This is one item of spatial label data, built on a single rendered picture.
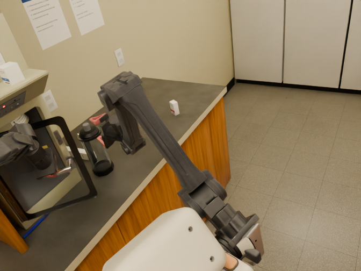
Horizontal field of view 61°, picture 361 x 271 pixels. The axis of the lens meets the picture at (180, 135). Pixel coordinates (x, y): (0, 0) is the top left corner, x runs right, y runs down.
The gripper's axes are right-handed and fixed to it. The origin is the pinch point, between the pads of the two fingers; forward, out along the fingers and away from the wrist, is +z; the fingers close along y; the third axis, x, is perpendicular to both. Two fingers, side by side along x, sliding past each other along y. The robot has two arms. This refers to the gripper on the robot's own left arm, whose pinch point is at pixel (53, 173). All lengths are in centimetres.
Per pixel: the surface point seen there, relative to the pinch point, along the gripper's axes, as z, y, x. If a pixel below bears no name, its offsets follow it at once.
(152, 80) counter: 72, -91, 59
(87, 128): 12.2, -23.2, 13.6
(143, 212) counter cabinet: 46, 10, 25
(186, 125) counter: 42, -28, 61
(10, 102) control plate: -19.1, -20.0, -4.4
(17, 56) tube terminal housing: -22.1, -38.0, 0.8
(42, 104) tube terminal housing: -3.7, -29.5, 1.0
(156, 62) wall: 84, -119, 69
